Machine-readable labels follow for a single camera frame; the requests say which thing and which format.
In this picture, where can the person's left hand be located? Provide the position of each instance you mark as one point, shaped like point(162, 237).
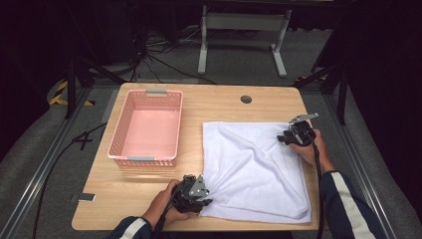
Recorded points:
point(166, 205)

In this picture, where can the person's right hand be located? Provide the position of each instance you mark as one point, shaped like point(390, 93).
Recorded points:
point(313, 151)

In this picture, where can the white printed towel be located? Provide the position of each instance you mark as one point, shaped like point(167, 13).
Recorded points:
point(255, 172)

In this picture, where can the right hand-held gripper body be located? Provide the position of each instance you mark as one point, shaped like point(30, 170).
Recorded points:
point(302, 131)

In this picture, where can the grey tape piece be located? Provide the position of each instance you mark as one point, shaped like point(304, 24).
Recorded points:
point(83, 198)

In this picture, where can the black cross tape mark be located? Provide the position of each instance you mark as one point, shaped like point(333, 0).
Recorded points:
point(83, 140)

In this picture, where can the yellow black floor tape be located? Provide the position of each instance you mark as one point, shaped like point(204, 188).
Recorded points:
point(58, 98)

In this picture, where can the grey round table grommet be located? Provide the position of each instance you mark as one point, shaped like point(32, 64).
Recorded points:
point(246, 99)

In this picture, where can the black tripod stand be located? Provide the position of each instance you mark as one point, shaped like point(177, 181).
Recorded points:
point(341, 96)
point(71, 89)

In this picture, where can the grey metal desk frame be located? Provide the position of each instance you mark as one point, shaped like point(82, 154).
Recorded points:
point(244, 21)

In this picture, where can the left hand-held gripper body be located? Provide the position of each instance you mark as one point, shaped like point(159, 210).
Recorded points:
point(189, 195)

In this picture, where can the pink plastic basket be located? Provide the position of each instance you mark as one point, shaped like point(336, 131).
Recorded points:
point(146, 132)

